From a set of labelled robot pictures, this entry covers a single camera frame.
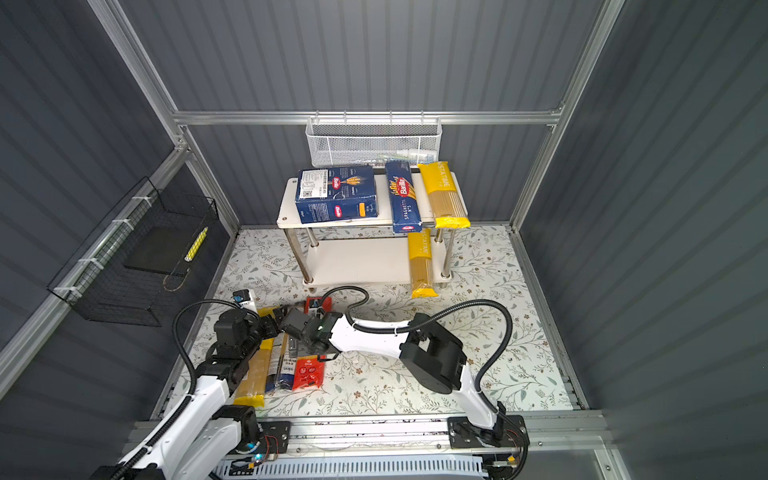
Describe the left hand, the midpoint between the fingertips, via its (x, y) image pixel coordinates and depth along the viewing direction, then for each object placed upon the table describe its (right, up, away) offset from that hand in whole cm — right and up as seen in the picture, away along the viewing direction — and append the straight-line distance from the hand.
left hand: (269, 310), depth 84 cm
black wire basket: (-28, +19, -7) cm, 35 cm away
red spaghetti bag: (+12, -16, -2) cm, 20 cm away
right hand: (+11, -11, 0) cm, 16 cm away
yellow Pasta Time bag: (+45, +12, +13) cm, 48 cm away
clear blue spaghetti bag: (+4, -15, -2) cm, 15 cm away
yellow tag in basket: (-17, +19, -6) cm, 26 cm away
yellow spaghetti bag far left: (-3, -20, -6) cm, 21 cm away
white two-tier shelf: (+23, +17, +24) cm, 37 cm away
